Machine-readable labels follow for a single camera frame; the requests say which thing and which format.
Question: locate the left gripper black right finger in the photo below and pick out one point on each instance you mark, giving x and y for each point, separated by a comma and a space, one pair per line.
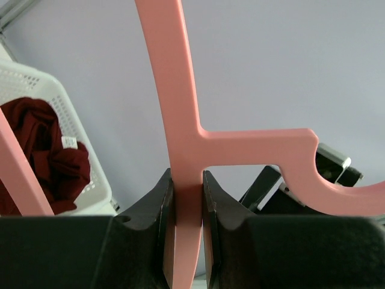
246, 250

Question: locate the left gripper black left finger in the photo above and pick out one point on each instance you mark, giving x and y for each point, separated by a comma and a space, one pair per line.
131, 250

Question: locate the maroon t shirt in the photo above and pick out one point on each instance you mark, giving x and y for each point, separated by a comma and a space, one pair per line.
62, 172

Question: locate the wide pink hanger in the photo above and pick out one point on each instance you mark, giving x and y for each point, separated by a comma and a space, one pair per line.
191, 149

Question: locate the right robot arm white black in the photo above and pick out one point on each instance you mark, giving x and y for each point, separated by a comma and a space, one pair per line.
296, 160

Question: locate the white plastic basket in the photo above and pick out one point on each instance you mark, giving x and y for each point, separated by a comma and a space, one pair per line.
18, 80

